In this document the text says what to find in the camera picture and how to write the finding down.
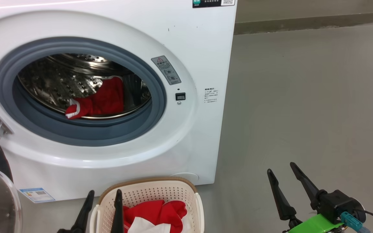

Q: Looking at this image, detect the right camera cable teal plug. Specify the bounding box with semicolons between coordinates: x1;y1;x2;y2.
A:
340;210;373;233

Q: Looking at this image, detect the round white drain cover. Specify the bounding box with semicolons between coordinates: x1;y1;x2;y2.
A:
170;172;199;183

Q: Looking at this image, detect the red garment white cuff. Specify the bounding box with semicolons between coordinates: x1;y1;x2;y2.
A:
65;76;124;120

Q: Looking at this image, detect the black sticker with QR code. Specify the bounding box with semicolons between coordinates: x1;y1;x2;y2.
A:
192;0;235;8

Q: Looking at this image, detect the red and white garment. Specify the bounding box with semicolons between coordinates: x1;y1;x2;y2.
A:
123;200;193;233

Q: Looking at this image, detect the steel washing machine drum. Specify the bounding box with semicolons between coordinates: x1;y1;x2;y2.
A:
17;53;152;119

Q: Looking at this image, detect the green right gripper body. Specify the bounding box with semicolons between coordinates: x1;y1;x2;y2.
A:
284;214;347;233

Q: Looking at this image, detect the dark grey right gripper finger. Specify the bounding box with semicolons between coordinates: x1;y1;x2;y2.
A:
267;169;303;229
290;162;320;210

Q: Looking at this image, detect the blue energy label sticker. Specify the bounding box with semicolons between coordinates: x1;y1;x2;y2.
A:
19;188;56;203

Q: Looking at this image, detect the cream perforated laundry basket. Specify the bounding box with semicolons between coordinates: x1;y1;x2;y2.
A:
89;177;205;233

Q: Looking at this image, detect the white front-load washing machine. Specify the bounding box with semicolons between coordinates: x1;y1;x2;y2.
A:
0;0;238;204

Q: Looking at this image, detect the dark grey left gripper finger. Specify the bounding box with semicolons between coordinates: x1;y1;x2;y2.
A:
110;189;124;233
57;190;95;233

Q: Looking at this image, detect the grey rubber door seal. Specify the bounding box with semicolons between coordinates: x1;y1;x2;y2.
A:
0;36;167;147

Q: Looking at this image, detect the small printed text label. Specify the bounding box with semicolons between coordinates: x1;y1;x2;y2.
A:
204;87;219;104

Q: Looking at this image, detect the grey warning label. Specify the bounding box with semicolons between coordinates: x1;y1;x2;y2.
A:
151;56;182;85

